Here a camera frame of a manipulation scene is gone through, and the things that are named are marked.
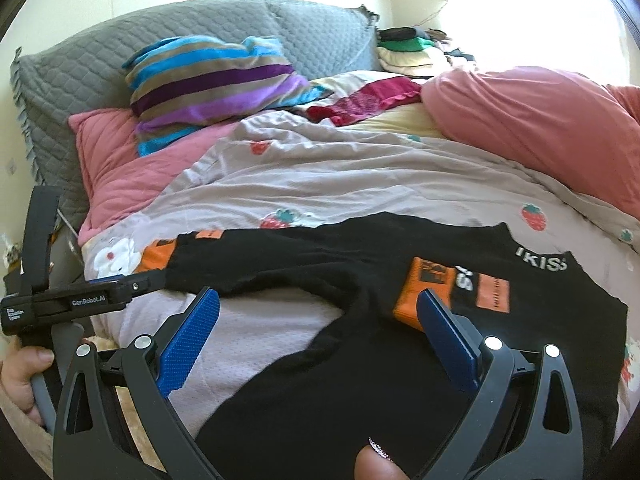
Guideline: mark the pink pillow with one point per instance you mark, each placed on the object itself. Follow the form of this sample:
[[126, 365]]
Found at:
[[115, 160]]

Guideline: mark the person's left hand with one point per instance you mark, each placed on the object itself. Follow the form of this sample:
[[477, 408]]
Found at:
[[17, 375]]

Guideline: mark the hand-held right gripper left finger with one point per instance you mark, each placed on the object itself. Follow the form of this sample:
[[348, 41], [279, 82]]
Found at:
[[192, 330]]

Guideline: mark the red cloth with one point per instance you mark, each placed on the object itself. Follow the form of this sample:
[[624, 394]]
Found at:
[[370, 97]]

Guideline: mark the strawberry print quilt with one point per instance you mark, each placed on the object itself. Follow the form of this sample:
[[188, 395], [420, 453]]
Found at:
[[350, 175]]

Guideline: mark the striped pillow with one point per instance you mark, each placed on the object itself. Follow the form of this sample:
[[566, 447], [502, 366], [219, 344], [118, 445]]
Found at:
[[210, 90]]

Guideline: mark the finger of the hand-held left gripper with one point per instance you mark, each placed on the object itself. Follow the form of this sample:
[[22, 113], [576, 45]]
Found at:
[[85, 302]]

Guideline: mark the grey quilted cushion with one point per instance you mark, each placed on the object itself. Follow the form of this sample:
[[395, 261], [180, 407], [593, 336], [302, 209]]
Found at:
[[100, 45]]

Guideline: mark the cream yellow cloth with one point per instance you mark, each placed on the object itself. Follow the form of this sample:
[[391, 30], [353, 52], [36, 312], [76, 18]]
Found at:
[[395, 125]]

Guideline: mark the pink duvet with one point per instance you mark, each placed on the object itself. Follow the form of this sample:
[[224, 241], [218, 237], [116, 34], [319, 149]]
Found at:
[[525, 110]]

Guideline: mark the black shirt with orange patches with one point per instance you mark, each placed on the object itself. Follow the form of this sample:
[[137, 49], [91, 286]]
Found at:
[[350, 260]]

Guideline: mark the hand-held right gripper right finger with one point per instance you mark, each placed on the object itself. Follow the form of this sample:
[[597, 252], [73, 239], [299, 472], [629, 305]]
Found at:
[[445, 335]]

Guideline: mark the person's right hand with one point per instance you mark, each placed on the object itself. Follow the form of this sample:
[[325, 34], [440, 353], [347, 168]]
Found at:
[[382, 465]]

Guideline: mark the stack of folded clothes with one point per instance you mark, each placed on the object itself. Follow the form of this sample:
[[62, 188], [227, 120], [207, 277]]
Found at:
[[405, 60]]

